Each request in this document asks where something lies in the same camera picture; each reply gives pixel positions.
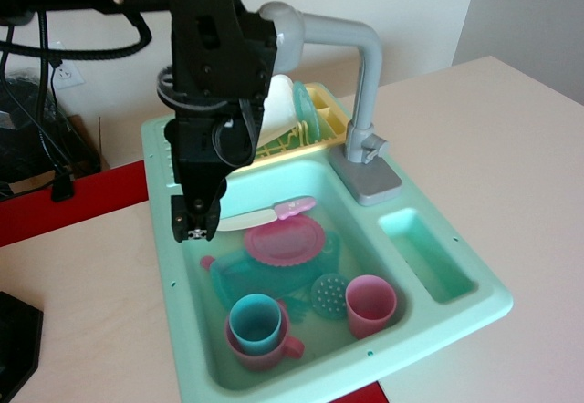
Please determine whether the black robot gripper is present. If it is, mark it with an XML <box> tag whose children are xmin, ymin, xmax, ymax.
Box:
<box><xmin>159</xmin><ymin>0</ymin><xmax>276</xmax><ymax>243</ymax></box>

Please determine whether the grey toy faucet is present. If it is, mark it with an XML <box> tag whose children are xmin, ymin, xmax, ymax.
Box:
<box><xmin>259</xmin><ymin>2</ymin><xmax>402</xmax><ymax>206</ymax></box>

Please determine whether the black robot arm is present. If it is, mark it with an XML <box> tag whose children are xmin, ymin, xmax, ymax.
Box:
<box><xmin>1</xmin><ymin>0</ymin><xmax>277</xmax><ymax>241</ymax></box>

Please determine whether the teal toy tray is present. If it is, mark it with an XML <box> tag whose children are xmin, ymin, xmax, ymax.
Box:
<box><xmin>200</xmin><ymin>232</ymin><xmax>340</xmax><ymax>309</ymax></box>

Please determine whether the pink scalloped plate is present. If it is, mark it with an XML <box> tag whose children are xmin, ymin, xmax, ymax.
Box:
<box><xmin>244</xmin><ymin>215</ymin><xmax>326</xmax><ymax>267</ymax></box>

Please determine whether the blue toy cup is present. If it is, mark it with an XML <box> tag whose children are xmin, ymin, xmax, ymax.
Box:
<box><xmin>228</xmin><ymin>294</ymin><xmax>282</xmax><ymax>356</ymax></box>

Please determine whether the mint green toy sink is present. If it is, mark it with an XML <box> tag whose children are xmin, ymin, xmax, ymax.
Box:
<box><xmin>141</xmin><ymin>118</ymin><xmax>513</xmax><ymax>402</ymax></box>

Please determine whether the teal toy fork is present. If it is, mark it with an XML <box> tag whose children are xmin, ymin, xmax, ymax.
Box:
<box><xmin>278</xmin><ymin>297</ymin><xmax>310</xmax><ymax>325</ymax></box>

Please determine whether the cardboard box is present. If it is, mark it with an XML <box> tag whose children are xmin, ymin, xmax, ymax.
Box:
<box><xmin>1</xmin><ymin>115</ymin><xmax>110</xmax><ymax>196</ymax></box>

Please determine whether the teal plate in rack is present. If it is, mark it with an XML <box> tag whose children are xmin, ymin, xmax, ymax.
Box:
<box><xmin>293</xmin><ymin>81</ymin><xmax>321</xmax><ymax>143</ymax></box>

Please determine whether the teal strainer disc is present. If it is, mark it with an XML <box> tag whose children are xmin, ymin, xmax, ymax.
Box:
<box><xmin>310</xmin><ymin>273</ymin><xmax>349</xmax><ymax>320</ymax></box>

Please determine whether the yellow dish rack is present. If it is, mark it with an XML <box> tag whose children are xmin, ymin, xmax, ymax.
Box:
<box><xmin>252</xmin><ymin>81</ymin><xmax>349</xmax><ymax>167</ymax></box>

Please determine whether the black bag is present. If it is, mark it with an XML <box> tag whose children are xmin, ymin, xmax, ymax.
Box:
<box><xmin>0</xmin><ymin>69</ymin><xmax>99</xmax><ymax>185</ymax></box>

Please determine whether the pink toy tumbler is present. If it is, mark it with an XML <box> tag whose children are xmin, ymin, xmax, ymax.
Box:
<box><xmin>345</xmin><ymin>274</ymin><xmax>397</xmax><ymax>339</ymax></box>

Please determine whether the black object bottom left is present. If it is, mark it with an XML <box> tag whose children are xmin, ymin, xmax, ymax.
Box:
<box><xmin>1</xmin><ymin>292</ymin><xmax>44</xmax><ymax>402</ymax></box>

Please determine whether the toy knife pink handle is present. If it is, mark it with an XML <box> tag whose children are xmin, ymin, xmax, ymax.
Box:
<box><xmin>218</xmin><ymin>196</ymin><xmax>317</xmax><ymax>232</ymax></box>

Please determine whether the white wall outlet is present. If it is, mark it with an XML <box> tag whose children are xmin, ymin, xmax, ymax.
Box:
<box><xmin>49</xmin><ymin>59</ymin><xmax>85</xmax><ymax>90</ymax></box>

